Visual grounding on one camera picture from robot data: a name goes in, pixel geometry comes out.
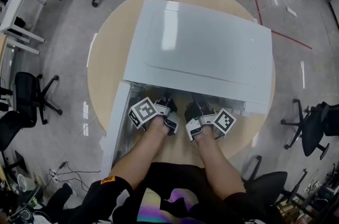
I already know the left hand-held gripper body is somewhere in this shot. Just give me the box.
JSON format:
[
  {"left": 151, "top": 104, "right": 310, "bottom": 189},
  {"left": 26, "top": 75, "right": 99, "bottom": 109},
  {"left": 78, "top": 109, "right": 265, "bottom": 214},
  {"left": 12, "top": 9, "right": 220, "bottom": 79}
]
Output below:
[{"left": 128, "top": 95, "right": 181, "bottom": 137}]

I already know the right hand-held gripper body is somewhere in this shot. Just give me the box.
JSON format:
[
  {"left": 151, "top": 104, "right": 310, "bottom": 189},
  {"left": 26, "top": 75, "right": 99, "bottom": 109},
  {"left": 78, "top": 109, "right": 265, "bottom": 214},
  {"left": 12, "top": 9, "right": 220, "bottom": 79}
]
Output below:
[{"left": 184, "top": 100, "right": 237, "bottom": 142}]

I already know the person's right forearm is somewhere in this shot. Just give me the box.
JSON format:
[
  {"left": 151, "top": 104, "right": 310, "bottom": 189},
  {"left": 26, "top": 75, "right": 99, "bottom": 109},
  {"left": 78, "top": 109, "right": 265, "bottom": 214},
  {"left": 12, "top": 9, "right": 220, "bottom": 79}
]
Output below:
[{"left": 194, "top": 126, "right": 247, "bottom": 201}]

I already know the person's left forearm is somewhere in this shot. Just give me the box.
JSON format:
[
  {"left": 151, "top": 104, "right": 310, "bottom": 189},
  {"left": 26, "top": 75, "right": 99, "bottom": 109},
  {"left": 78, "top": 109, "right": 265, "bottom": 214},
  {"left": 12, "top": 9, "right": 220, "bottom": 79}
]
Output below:
[{"left": 108, "top": 115, "right": 170, "bottom": 191}]

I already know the white microwave oven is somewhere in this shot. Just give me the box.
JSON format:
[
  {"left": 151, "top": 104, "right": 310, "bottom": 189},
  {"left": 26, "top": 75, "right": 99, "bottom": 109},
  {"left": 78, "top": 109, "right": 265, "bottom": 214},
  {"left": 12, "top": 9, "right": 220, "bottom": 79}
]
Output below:
[{"left": 101, "top": 0, "right": 274, "bottom": 178}]

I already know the person's black printed shirt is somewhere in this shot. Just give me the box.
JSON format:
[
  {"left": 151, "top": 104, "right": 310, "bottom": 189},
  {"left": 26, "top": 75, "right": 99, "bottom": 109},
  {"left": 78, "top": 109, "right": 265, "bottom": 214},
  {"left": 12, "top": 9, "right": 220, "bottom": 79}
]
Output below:
[{"left": 70, "top": 162, "right": 255, "bottom": 224}]

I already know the curved wooden desk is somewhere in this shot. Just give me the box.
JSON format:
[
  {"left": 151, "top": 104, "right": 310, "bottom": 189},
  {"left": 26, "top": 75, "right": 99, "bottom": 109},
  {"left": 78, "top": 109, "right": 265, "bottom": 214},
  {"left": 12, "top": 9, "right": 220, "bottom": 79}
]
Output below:
[{"left": 0, "top": 34, "right": 7, "bottom": 78}]

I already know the white desk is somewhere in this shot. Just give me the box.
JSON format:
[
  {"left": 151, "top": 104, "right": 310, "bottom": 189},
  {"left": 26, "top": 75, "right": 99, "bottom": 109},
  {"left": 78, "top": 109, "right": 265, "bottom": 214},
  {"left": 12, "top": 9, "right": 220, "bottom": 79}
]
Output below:
[{"left": 0, "top": 0, "right": 64, "bottom": 56}]

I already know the black power adapter cable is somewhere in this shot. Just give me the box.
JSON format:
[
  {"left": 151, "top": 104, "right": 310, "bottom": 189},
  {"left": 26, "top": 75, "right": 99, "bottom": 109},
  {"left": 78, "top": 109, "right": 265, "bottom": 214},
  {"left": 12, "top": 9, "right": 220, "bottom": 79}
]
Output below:
[{"left": 47, "top": 161, "right": 102, "bottom": 192}]

